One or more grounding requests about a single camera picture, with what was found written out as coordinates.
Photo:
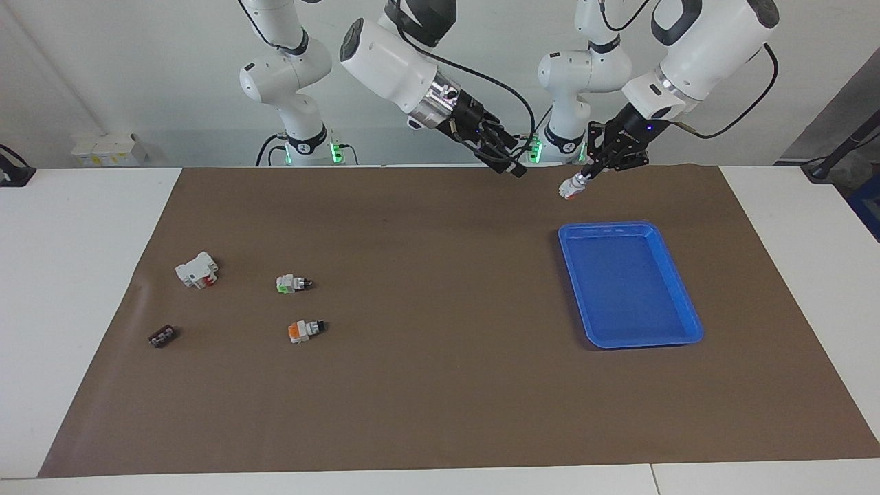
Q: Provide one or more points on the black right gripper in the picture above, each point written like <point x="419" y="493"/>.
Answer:
<point x="471" y="124"/>

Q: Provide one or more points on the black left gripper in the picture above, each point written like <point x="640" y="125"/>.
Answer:
<point x="629" y="134"/>

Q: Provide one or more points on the small white green switch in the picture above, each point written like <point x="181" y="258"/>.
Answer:
<point x="570" y="187"/>
<point x="289" y="283"/>

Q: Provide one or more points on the blue plastic tray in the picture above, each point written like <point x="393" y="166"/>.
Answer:
<point x="629" y="289"/>

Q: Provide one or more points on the black stand pole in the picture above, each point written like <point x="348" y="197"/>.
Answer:
<point x="842" y="148"/>

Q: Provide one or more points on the brown table mat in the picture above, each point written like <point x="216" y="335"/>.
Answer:
<point x="440" y="385"/>

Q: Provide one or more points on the blue crate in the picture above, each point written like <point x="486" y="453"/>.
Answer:
<point x="867" y="210"/>

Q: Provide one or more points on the white red circuit breaker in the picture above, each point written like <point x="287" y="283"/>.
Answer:
<point x="192" y="269"/>

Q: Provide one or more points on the small black terminal block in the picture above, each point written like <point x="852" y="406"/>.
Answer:
<point x="162" y="337"/>

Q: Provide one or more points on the small white orange switch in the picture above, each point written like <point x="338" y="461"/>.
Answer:
<point x="302" y="331"/>

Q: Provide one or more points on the white wall socket box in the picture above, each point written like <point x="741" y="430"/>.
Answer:
<point x="103" y="148"/>

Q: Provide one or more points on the black clamp mount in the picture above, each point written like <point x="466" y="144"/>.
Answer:
<point x="14" y="175"/>

